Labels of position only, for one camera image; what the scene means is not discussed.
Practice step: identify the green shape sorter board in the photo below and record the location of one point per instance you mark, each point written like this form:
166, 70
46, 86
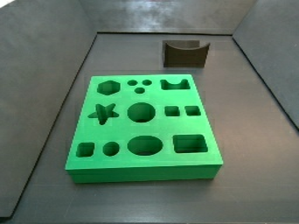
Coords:
143, 130

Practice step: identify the dark grey curved block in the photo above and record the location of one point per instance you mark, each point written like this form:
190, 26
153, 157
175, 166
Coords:
185, 53

